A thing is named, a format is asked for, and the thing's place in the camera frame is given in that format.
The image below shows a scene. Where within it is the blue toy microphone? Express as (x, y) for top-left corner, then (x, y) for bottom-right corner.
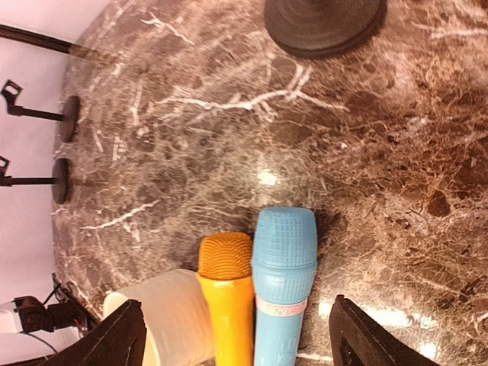
(252, 207), (318, 365)

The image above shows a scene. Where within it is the black stand of purple microphone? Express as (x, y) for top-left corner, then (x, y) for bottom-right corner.
(264, 0), (387, 59)

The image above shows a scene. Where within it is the black stand of blue microphone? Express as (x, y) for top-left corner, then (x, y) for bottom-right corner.
(1, 156), (70, 204)

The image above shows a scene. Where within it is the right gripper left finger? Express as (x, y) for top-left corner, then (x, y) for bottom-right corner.
(42, 299), (146, 366)

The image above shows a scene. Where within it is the left black frame post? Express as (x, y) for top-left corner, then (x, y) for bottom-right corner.
(0, 24), (82, 54)

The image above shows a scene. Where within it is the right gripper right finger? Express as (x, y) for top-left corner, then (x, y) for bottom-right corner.
(329, 295), (437, 366)

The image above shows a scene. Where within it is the orange toy microphone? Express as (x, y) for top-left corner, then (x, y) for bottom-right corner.
(197, 233), (255, 365)

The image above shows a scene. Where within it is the white ceramic mug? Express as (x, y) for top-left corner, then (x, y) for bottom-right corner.
(103, 269), (214, 365)

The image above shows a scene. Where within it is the black stand of orange microphone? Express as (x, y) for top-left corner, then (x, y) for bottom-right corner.
(1, 79), (81, 143)

